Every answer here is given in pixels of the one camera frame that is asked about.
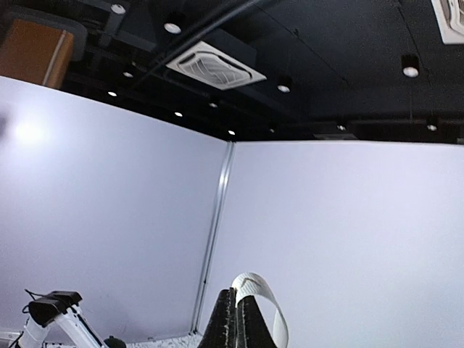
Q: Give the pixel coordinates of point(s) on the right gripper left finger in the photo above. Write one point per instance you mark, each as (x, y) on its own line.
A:
(221, 328)

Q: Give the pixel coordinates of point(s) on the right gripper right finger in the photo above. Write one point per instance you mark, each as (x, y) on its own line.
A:
(251, 330)

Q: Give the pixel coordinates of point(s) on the floral patterned tablecloth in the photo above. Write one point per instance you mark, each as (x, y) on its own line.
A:
(190, 340)

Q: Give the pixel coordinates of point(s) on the ceiling air conditioner vent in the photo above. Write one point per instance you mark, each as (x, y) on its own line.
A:
(209, 65)

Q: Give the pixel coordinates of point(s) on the left aluminium frame post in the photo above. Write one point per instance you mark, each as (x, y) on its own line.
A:
(221, 189)

